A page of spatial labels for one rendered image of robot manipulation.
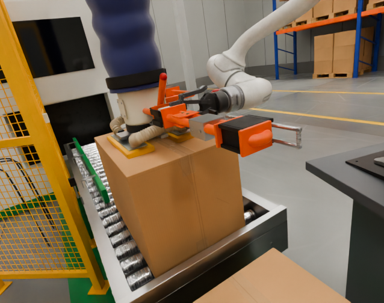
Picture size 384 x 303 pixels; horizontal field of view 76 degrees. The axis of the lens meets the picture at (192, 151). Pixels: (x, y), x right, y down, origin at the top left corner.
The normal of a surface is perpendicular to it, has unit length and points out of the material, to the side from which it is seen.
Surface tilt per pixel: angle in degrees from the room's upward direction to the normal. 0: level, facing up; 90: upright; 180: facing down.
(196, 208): 90
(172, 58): 90
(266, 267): 0
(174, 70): 90
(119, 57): 75
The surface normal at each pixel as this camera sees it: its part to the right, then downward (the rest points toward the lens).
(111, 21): -0.21, 0.05
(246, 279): -0.16, -0.92
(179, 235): 0.49, 0.24
